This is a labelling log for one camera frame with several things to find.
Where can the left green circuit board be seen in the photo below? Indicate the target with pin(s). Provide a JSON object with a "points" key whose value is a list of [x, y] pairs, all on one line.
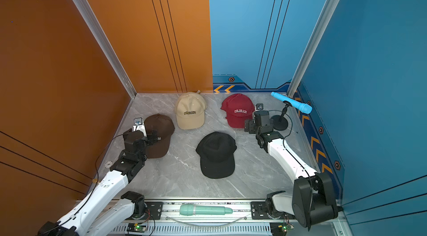
{"points": [[136, 228]]}

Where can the brown cap back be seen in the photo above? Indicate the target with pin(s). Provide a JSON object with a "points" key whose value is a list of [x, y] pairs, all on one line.
{"points": [[164, 128]]}

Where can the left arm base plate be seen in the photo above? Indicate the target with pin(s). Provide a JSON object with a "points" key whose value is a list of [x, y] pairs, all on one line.
{"points": [[148, 210]]}

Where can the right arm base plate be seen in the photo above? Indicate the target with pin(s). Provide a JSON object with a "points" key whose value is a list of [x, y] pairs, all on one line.
{"points": [[259, 211]]}

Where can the right circuit board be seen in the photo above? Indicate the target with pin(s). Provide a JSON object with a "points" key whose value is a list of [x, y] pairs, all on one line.
{"points": [[280, 229]]}

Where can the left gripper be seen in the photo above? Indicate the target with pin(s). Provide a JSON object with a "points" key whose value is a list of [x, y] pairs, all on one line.
{"points": [[152, 137]]}

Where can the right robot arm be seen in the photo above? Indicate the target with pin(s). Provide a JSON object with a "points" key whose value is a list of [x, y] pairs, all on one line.
{"points": [[312, 200]]}

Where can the mint green microphone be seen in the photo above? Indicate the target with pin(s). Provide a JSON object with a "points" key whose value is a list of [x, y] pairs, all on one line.
{"points": [[192, 210]]}

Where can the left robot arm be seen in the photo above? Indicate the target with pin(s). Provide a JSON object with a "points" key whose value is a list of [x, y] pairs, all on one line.
{"points": [[87, 219]]}

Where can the blue microphone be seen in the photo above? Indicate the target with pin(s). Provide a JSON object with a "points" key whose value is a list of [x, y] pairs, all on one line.
{"points": [[302, 107]]}

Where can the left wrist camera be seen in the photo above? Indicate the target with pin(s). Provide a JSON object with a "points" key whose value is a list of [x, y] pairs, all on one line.
{"points": [[138, 125]]}

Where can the beige cap back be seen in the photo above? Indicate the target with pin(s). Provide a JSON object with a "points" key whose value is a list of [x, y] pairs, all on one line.
{"points": [[190, 111]]}

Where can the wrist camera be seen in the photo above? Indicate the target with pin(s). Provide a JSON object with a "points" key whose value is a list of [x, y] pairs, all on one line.
{"points": [[138, 125], [259, 107]]}

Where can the black cap back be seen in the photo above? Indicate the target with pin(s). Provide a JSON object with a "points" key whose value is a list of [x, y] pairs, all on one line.
{"points": [[216, 152]]}

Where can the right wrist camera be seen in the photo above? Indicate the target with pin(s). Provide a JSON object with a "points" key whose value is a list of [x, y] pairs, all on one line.
{"points": [[259, 107]]}

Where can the black microphone stand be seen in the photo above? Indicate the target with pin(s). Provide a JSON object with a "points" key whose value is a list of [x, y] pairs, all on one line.
{"points": [[279, 122]]}

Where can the maroon cap front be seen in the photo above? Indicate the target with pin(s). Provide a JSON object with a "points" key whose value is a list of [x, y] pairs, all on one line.
{"points": [[238, 108]]}

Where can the aluminium front rail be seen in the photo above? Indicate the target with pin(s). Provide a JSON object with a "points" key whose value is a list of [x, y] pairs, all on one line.
{"points": [[239, 223]]}

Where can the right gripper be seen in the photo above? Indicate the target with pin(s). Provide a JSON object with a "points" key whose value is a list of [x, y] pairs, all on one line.
{"points": [[250, 123]]}

